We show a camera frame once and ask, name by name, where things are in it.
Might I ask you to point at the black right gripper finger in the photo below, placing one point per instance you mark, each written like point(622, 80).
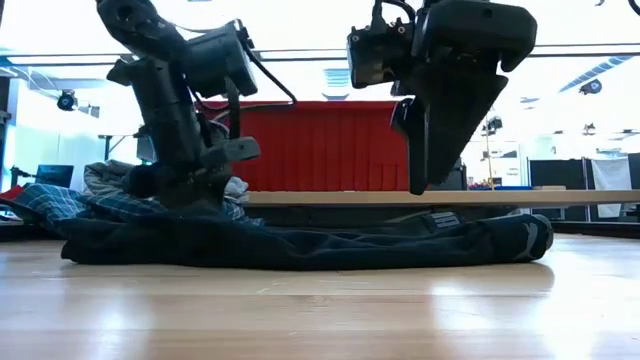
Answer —
point(415, 145)
point(455, 125)

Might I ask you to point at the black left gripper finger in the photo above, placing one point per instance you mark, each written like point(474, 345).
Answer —
point(232, 150)
point(145, 180)

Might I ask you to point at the blue plaid garment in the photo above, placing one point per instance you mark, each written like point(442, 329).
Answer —
point(125, 204)

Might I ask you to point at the grey garment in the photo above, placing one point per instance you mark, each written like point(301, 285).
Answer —
point(102, 175)

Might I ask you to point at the red plastic laundry bin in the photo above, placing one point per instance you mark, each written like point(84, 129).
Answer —
point(325, 145)

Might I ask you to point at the blue plaid pajama pants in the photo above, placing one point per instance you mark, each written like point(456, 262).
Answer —
point(40, 200)

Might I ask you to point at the black garment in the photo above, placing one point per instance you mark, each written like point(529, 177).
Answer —
point(300, 245)

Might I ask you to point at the black ceiling spotlight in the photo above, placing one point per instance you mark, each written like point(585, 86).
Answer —
point(494, 124)
point(591, 87)
point(66, 100)

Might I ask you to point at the thin vertical pole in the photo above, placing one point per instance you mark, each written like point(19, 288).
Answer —
point(489, 150)

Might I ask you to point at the black equipment case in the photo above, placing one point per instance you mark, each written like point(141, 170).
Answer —
point(455, 175)

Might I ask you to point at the black metal background table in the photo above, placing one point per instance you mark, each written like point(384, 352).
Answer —
point(107, 145)

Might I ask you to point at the blue chair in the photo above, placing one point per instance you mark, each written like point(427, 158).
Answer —
point(55, 175)

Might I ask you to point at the square ceiling vent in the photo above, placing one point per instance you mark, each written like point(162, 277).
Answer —
point(336, 82)

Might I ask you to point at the long ceiling light fixture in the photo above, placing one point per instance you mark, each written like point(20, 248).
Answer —
point(310, 52)

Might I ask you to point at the ceiling air vent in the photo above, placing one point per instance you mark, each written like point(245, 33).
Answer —
point(595, 72)

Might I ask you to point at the small red object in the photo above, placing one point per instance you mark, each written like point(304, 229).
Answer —
point(11, 192)

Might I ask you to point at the white partition panel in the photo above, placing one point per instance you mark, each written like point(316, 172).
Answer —
point(611, 172)

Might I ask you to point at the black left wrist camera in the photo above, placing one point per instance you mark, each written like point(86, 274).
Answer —
point(222, 60)

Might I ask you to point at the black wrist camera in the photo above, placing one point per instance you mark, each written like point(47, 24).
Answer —
point(222, 60)
point(380, 55)

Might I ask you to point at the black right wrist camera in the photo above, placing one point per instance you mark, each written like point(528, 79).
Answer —
point(380, 55)

